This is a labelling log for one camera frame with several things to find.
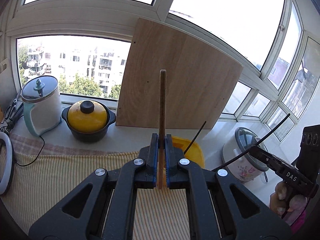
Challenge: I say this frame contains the dark black chopstick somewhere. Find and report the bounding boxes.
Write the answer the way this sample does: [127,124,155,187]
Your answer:
[212,113,291,172]

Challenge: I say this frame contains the brown wooden chopstick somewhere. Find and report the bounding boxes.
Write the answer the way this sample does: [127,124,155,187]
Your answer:
[158,69,166,190]

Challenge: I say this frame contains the right hand in glove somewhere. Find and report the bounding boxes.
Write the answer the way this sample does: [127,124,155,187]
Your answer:
[269,181,308,226]

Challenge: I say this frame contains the floral white rice cooker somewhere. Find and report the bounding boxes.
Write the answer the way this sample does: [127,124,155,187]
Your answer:
[222,126,270,183]

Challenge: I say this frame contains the yellow plastic container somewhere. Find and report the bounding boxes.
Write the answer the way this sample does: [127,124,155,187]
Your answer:
[172,136,205,168]

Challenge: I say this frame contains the striped table cloth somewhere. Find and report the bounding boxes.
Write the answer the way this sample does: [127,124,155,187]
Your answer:
[1,152,190,239]

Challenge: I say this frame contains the black pot yellow lid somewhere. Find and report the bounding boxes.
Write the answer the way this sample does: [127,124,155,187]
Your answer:
[61,100,116,143]

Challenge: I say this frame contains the checked pink cloth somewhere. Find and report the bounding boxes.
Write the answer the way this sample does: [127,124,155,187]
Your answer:
[8,132,121,156]

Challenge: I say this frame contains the white teal electric cooker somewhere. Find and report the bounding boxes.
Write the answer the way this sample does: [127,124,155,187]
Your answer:
[21,75,62,137]

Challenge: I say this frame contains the light wood board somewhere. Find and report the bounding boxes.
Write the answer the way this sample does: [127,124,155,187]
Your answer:
[116,18,243,129]

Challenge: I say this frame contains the black scissors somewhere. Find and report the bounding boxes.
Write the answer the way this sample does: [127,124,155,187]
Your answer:
[4,93,23,127]

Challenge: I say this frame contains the white cutting board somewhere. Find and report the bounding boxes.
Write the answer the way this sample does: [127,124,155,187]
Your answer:
[0,58,16,111]

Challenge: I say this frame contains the white ring light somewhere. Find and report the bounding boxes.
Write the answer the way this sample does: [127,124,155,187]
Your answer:
[0,132,14,196]

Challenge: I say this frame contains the black power cable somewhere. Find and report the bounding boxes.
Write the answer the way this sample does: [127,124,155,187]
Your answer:
[0,119,46,168]

